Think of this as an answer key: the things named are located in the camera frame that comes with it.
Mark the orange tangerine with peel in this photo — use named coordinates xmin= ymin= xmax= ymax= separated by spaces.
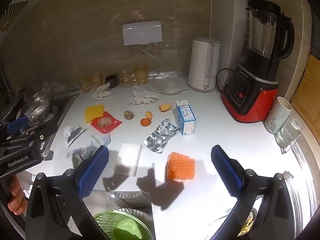
xmin=140 ymin=111 xmax=153 ymax=127

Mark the silver foil blister pack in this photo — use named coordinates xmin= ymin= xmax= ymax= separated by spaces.
xmin=143 ymin=119 xmax=179 ymax=153

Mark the white sponge block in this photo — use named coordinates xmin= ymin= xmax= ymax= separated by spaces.
xmin=114 ymin=142 xmax=142 ymax=177

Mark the red black blender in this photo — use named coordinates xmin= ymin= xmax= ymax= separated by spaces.
xmin=221 ymin=0 xmax=295 ymax=123

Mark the clear glass jar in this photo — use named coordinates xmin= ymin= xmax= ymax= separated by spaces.
xmin=119 ymin=68 xmax=136 ymax=88

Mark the person's left hand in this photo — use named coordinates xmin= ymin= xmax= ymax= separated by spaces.
xmin=8 ymin=175 xmax=28 ymax=216

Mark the red snack wrapper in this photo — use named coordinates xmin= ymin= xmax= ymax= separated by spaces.
xmin=91 ymin=111 xmax=122 ymax=134

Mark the clear plastic bag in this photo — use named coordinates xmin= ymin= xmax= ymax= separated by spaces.
xmin=148 ymin=79 xmax=184 ymax=95

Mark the black small cup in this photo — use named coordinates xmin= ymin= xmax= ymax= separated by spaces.
xmin=105 ymin=74 xmax=119 ymax=88

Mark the amber glass cup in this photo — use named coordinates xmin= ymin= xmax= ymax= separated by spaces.
xmin=134 ymin=65 xmax=149 ymax=85

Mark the wooden cutting board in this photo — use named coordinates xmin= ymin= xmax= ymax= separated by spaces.
xmin=291 ymin=54 xmax=320 ymax=142

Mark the green perforated trash basket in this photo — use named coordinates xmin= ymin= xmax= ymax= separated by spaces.
xmin=93 ymin=210 xmax=153 ymax=240

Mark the white wall socket cover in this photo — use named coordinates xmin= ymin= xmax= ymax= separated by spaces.
xmin=122 ymin=21 xmax=163 ymax=46

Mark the gas stove with clutter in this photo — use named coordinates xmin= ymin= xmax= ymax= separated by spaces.
xmin=1 ymin=81 xmax=79 ymax=161

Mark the white ceramic cup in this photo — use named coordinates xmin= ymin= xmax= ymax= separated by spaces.
xmin=264 ymin=96 xmax=292 ymax=134

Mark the clear glass mug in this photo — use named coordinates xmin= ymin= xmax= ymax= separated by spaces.
xmin=274 ymin=114 xmax=303 ymax=154

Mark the brown rotten fruit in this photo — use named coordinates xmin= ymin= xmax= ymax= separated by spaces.
xmin=124 ymin=111 xmax=135 ymax=120

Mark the yellow foam net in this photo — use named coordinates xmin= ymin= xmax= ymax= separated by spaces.
xmin=85 ymin=104 xmax=104 ymax=124

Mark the orange peel piece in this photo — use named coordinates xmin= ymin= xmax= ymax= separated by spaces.
xmin=159 ymin=103 xmax=172 ymax=112

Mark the blue white milk carton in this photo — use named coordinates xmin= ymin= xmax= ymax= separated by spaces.
xmin=176 ymin=100 xmax=196 ymax=135

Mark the white electric kettle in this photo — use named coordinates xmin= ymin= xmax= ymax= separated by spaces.
xmin=188 ymin=37 xmax=220 ymax=93

